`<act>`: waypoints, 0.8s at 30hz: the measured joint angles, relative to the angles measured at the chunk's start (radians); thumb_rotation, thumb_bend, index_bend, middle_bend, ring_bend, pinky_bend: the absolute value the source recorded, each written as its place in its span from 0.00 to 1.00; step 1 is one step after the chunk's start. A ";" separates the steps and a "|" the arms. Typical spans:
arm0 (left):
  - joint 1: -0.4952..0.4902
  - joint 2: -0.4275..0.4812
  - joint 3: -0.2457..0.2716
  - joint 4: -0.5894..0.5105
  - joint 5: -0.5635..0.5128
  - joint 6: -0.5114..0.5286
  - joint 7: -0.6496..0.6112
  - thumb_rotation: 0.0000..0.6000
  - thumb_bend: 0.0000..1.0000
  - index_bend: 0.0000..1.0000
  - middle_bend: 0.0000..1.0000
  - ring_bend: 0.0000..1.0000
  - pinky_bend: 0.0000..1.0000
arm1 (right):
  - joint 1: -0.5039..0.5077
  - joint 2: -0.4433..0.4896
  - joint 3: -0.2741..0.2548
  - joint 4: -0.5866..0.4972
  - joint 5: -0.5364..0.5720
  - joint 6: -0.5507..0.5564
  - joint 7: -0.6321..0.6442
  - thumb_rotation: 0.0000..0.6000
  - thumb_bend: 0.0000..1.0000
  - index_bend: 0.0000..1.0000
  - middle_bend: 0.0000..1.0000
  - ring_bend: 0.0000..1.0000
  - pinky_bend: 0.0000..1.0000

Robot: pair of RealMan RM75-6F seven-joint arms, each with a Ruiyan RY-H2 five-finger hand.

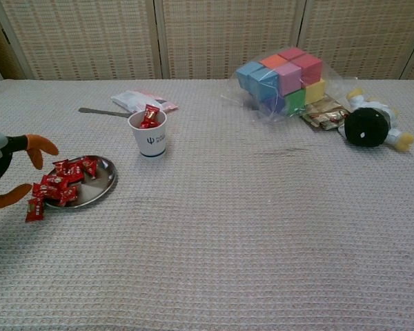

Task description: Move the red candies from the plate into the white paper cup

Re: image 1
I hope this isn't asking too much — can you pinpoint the purple foam block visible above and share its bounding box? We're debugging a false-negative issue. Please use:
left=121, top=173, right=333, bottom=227
left=261, top=94, right=286, bottom=115

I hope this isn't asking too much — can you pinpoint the orange foam block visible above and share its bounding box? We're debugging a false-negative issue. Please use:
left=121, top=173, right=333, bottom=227
left=260, top=54, right=289, bottom=69

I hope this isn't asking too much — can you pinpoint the gold foil packet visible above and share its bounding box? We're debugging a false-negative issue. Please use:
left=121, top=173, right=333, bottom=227
left=299, top=96, right=351, bottom=132

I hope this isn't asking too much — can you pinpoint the yellow foam block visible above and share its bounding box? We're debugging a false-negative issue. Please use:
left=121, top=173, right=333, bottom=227
left=305, top=78, right=328, bottom=105

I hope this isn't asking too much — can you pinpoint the white pink tissue packet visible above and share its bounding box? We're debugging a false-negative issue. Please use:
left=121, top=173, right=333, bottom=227
left=110, top=88, right=179, bottom=114

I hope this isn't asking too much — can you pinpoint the beige waffle tablecloth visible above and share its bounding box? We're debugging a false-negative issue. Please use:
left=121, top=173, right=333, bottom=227
left=0, top=79, right=414, bottom=331

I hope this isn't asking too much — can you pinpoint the pink foam block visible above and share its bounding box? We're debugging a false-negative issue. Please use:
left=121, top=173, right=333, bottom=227
left=274, top=63, right=303, bottom=97

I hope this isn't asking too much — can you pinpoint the metal butter knife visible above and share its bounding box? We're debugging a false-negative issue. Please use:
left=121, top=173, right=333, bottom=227
left=78, top=107, right=132, bottom=119

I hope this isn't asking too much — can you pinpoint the white paper cup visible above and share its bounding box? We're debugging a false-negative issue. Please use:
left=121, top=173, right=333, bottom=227
left=127, top=109, right=168, bottom=159

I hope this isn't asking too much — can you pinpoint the green foam block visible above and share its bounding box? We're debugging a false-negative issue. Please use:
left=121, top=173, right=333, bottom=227
left=284, top=88, right=308, bottom=116

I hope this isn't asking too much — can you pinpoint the light blue foam block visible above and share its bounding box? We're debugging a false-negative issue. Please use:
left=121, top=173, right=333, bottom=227
left=235, top=61, right=263, bottom=91
left=250, top=67, right=280, bottom=101

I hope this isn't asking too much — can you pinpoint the round metal plate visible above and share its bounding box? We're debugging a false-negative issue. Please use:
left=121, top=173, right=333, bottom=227
left=41, top=154, right=118, bottom=210

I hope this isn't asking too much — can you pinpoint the red foam block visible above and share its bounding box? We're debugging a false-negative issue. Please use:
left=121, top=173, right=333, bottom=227
left=277, top=47, right=307, bottom=62
left=293, top=54, right=324, bottom=87

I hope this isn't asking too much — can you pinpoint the clear plastic bag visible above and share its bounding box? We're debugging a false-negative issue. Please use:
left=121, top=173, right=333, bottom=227
left=220, top=46, right=349, bottom=123

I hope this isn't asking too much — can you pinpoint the black headed plush doll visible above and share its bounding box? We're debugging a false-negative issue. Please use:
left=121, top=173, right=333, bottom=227
left=337, top=87, right=414, bottom=153

